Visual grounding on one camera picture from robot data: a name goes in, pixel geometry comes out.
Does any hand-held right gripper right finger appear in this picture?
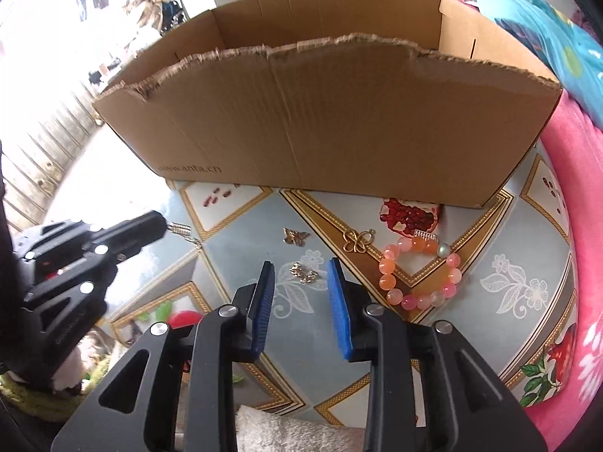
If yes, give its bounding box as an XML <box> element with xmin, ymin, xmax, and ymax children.
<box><xmin>326</xmin><ymin>257</ymin><xmax>548</xmax><ymax>452</ymax></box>

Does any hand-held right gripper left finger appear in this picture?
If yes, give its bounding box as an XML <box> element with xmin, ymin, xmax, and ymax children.
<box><xmin>49</xmin><ymin>260</ymin><xmax>276</xmax><ymax>452</ymax></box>

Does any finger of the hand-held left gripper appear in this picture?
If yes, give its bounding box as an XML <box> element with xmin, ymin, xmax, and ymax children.
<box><xmin>18</xmin><ymin>239</ymin><xmax>165</xmax><ymax>370</ymax></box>
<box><xmin>13</xmin><ymin>210</ymin><xmax>169</xmax><ymax>259</ymax></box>

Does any small gold charm cluster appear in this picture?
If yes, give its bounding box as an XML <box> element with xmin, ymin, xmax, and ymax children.
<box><xmin>288</xmin><ymin>262</ymin><xmax>319</xmax><ymax>285</ymax></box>

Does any pink bead bracelet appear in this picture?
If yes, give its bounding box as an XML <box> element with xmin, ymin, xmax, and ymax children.
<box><xmin>378</xmin><ymin>238</ymin><xmax>463</xmax><ymax>310</ymax></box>

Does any brown cardboard box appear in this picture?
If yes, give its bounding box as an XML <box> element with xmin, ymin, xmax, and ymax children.
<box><xmin>92</xmin><ymin>0</ymin><xmax>563</xmax><ymax>210</ymax></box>

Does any fruit print tablecloth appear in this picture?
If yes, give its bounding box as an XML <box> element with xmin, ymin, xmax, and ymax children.
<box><xmin>42</xmin><ymin>151</ymin><xmax>580</xmax><ymax>452</ymax></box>

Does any gold loop knot pendant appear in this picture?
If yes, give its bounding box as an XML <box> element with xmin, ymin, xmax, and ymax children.
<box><xmin>343</xmin><ymin>228</ymin><xmax>378</xmax><ymax>253</ymax></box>

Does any white fluffy cloth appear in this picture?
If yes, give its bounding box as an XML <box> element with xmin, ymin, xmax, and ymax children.
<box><xmin>233</xmin><ymin>404</ymin><xmax>366</xmax><ymax>452</ymax></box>

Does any pink blanket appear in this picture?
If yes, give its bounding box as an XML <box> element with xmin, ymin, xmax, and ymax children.
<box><xmin>520</xmin><ymin>89</ymin><xmax>603</xmax><ymax>452</ymax></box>

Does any blue patterned quilt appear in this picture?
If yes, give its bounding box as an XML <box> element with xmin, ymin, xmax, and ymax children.
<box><xmin>476</xmin><ymin>0</ymin><xmax>603</xmax><ymax>128</ymax></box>

